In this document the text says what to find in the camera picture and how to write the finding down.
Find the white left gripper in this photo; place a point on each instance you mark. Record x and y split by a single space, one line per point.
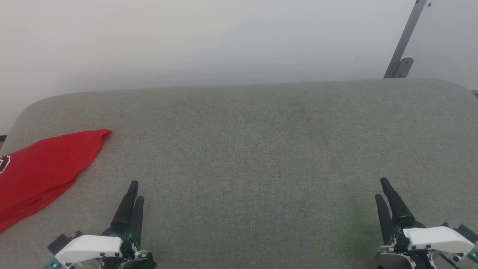
89 248

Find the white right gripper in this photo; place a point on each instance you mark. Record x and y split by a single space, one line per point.
437 239

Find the red Bulls basketball jersey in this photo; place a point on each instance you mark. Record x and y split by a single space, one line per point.
41 168

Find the grey fabric sofa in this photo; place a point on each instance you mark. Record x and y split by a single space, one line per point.
242 149

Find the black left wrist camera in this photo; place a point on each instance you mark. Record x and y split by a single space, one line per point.
59 242

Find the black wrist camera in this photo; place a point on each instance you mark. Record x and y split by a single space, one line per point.
59 242
468 231

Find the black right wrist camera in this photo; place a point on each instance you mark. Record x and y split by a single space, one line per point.
468 231

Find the grey metal wall bracket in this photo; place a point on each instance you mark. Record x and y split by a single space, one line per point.
405 65

